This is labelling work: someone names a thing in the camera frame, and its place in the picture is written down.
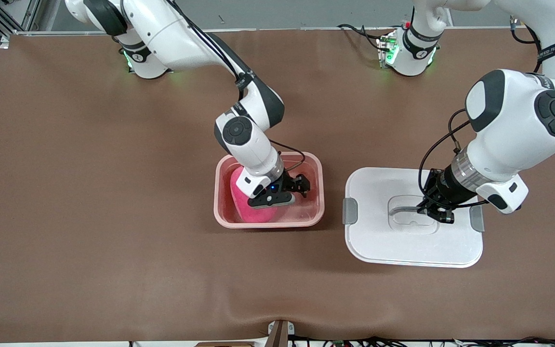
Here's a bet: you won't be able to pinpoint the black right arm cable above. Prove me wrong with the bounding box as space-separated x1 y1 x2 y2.
164 0 306 172

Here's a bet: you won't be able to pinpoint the white box lid grey clips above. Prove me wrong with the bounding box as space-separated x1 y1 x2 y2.
343 167 484 268

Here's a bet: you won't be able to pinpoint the metal mat clamp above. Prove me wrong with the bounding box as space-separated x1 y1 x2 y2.
267 320 295 347

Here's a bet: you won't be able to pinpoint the black base power cable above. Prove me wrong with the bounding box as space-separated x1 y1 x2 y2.
338 23 389 51

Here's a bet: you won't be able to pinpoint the pink plush toy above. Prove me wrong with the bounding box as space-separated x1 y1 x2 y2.
230 166 278 223

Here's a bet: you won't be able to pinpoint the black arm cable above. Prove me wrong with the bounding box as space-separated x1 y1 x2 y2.
418 17 545 209
164 0 306 172

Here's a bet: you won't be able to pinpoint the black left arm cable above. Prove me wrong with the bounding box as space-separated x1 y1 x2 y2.
418 17 545 209

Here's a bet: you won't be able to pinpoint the brown table mat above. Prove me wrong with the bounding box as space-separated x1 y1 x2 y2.
0 27 555 344

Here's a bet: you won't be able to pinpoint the translucent pink storage box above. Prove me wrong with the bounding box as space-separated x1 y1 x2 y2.
214 152 325 229

